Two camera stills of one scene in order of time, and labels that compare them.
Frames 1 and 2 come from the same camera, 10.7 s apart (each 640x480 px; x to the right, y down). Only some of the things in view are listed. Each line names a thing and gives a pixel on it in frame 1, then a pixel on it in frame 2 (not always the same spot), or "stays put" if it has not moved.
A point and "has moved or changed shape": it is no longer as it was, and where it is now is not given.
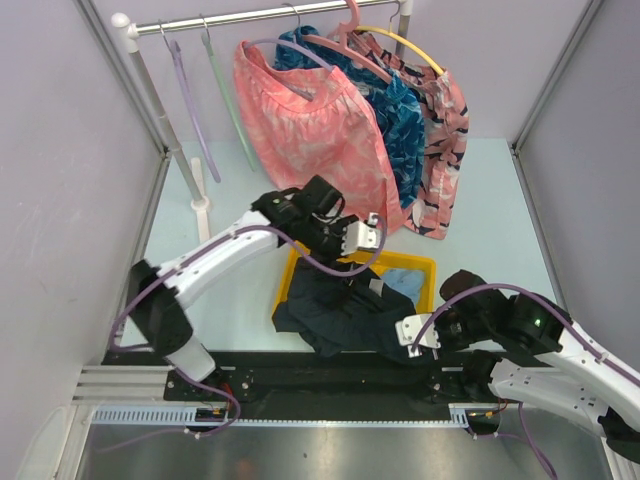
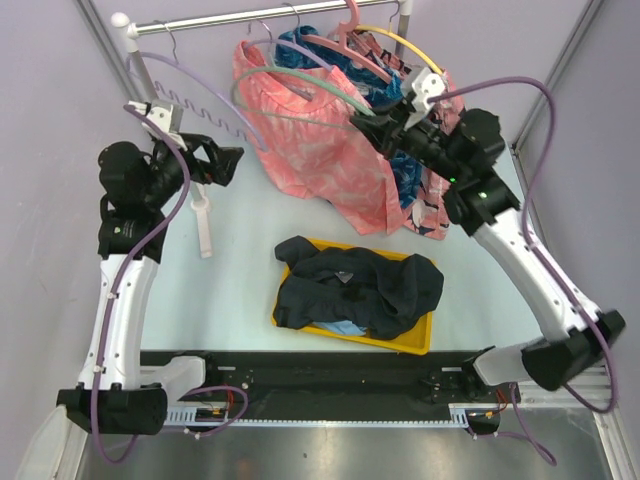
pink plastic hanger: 345,49 stays put
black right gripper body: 455,332 -> 422,141
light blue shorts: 409,282 -> 342,327
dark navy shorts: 341,313 has moved or changed shape
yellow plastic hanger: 400,38 stays put
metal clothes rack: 125,27 stays put
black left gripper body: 326,242 -> 201,170
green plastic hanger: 208,46 -> 296,119
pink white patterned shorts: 305,123 stays put
